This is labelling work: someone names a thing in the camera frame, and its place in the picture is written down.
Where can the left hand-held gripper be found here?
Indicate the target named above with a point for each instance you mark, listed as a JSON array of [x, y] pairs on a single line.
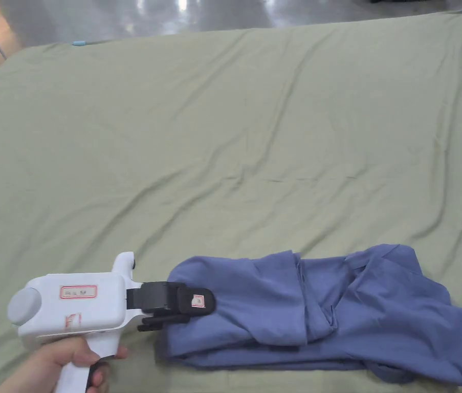
[[71, 307]]

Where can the blue garment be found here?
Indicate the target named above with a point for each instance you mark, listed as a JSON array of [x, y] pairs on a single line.
[[296, 290]]

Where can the person's left hand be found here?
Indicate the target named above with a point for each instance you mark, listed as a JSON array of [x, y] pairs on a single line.
[[38, 368]]

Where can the bed with pale green sheet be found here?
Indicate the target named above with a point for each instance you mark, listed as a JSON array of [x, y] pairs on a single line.
[[214, 143]]

